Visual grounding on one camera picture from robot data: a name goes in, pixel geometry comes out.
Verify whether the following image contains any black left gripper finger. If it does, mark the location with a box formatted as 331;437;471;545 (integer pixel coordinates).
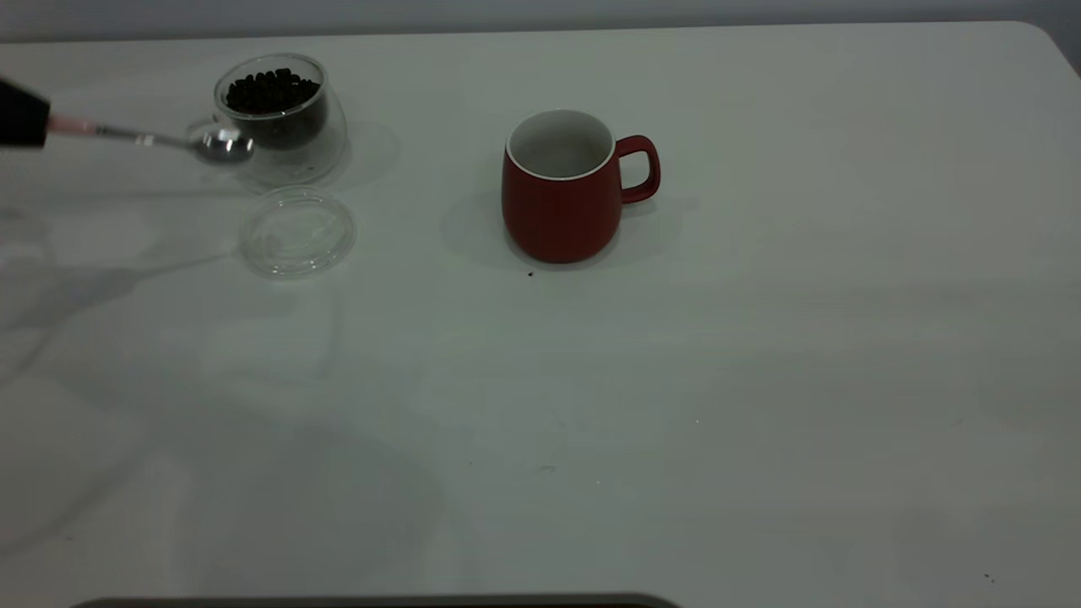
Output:
0;78;51;151

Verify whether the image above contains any pink handled metal spoon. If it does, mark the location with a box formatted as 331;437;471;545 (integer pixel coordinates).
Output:
46;114;255;166

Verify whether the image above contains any red ceramic cup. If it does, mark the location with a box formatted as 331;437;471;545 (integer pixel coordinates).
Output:
501;109;661;264

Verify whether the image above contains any glass cup with coffee beans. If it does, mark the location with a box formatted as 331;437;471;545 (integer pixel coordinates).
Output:
187;53;348;187

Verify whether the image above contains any clear glass lid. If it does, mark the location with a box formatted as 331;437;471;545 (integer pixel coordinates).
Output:
239;186;357;279

